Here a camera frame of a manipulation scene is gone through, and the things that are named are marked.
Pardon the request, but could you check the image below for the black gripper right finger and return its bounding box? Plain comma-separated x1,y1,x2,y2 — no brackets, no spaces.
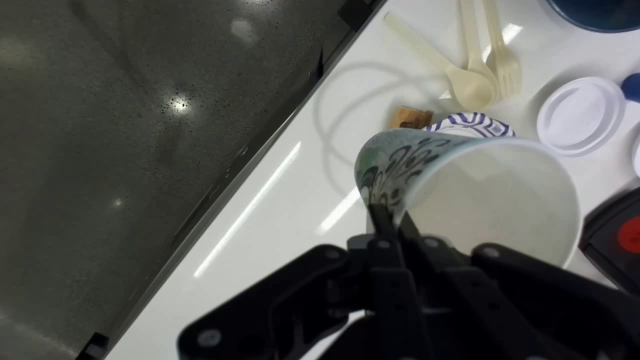
398,213,640,360

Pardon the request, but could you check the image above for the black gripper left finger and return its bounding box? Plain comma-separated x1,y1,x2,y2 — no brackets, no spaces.
176,200,430,360

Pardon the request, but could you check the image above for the printed paper cup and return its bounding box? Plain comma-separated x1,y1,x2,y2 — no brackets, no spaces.
353,127,584,269

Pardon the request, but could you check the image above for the small brown cork piece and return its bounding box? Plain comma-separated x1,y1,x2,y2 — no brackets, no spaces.
389,104,436,131

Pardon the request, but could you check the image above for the blue patterned plate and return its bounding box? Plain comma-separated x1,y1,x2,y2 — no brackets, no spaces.
424,110,520,142

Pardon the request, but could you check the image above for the cream plastic spoon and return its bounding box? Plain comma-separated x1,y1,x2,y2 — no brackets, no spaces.
383,10,499,112

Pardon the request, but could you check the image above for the cream plastic fork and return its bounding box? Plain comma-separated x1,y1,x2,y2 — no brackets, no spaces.
481,0,523,100

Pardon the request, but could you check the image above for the blue bottle cap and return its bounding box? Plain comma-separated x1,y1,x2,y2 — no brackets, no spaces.
620,69,640,105

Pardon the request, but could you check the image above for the dark blue bowl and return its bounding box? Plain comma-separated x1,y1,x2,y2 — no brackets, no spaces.
545,0,640,33

